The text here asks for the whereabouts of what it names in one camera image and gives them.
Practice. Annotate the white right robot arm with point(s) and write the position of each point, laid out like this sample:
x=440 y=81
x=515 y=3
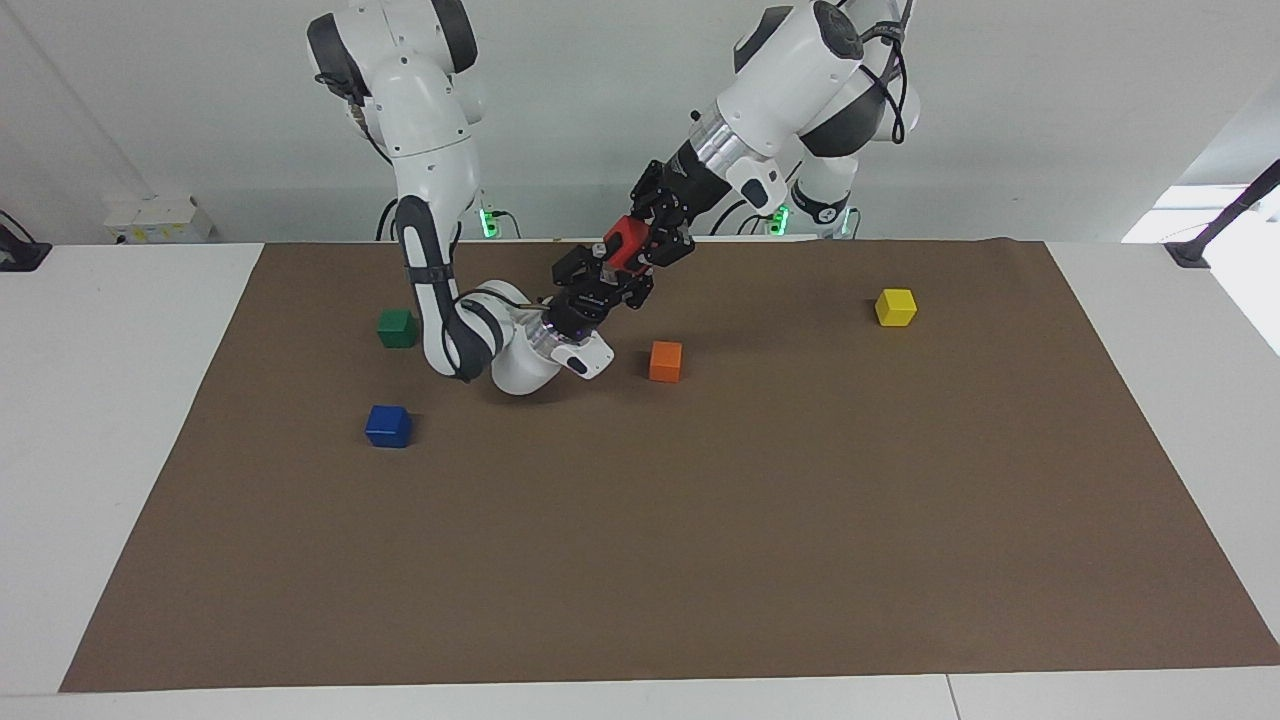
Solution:
x=430 y=150

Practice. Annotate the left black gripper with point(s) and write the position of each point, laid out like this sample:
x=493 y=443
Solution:
x=695 y=182

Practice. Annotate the red wooden block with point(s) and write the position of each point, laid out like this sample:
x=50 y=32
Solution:
x=627 y=244

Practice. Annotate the black slanted camera stand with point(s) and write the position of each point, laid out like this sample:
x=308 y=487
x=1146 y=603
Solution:
x=1215 y=225

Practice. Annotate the yellow wooden block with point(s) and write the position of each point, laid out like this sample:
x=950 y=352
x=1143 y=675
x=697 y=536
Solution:
x=896 y=308

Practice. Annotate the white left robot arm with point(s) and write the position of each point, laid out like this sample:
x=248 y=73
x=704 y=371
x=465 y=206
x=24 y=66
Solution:
x=800 y=90

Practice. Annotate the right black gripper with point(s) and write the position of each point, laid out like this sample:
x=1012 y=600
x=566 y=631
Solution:
x=585 y=310

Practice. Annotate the brown table mat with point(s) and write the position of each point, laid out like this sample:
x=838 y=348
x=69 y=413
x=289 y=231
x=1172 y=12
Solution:
x=700 y=520

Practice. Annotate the green wooden block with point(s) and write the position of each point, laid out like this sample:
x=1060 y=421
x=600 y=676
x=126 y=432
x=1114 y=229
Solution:
x=397 y=329

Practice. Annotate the orange wooden block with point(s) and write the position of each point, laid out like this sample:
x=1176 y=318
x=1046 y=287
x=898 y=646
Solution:
x=666 y=362

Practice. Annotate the blue wooden block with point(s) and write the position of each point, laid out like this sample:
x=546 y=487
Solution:
x=388 y=427

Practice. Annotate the white power strip box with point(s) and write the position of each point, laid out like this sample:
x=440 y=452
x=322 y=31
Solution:
x=160 y=220

